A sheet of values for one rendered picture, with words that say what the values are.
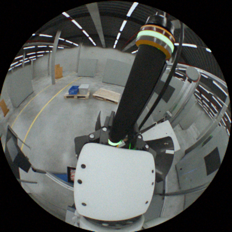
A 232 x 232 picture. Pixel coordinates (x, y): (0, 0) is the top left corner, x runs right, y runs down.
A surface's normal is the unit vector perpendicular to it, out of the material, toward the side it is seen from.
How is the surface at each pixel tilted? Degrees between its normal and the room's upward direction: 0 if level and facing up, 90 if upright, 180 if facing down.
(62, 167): 0
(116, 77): 90
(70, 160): 0
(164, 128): 50
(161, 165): 36
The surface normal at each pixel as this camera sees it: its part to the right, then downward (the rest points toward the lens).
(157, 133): -0.58, -0.65
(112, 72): 0.08, 0.70
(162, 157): -0.20, -0.95
